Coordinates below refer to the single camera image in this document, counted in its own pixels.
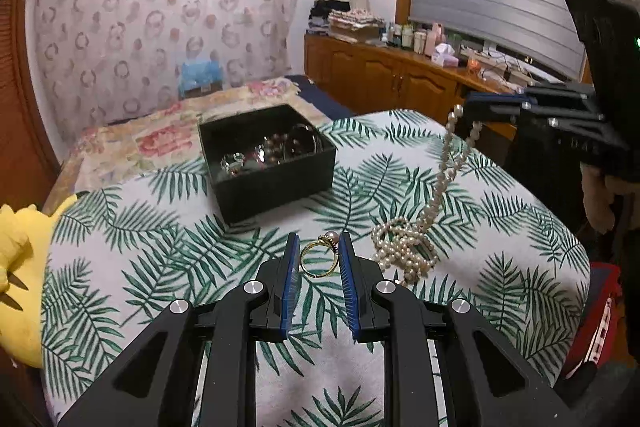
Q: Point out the yellow plush toy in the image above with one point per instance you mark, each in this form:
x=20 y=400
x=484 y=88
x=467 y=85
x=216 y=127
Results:
x=20 y=287

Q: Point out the pink tissue box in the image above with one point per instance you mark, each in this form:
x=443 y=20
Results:
x=444 y=56

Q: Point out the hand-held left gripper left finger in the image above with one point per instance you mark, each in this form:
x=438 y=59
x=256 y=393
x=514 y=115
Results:
x=291 y=279

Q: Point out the stack of folded clothes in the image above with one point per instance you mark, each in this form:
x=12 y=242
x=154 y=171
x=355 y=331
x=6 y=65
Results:
x=345 y=19

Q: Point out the person's right hand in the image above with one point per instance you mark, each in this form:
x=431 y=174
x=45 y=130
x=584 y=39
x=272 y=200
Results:
x=602 y=202

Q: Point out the red bag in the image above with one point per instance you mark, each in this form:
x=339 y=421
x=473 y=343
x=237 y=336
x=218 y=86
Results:
x=595 y=312

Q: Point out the black box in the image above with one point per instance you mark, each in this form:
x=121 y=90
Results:
x=280 y=184

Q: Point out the row of cosmetic bottles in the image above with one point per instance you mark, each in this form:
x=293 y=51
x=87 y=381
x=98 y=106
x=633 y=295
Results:
x=410 y=38

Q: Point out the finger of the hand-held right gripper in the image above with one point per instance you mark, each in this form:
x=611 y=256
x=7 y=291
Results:
x=560 y=94
x=492 y=99

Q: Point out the blue plastic bag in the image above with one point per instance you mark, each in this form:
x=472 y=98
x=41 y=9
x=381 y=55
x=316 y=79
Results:
x=200 y=74

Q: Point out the wooden louvre wardrobe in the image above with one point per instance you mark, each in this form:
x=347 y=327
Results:
x=22 y=97

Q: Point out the wooden cabinet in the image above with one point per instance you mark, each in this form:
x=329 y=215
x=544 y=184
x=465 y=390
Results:
x=380 y=77

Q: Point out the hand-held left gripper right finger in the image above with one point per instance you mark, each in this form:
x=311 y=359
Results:
x=349 y=287

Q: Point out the navy blue sheet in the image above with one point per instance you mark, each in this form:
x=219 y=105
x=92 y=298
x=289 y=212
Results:
x=325 y=99

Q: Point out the floral bedspread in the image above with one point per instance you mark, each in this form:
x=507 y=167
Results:
x=140 y=142

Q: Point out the pale green jade bangle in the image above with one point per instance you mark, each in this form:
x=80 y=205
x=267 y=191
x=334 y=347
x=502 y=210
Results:
x=315 y=138

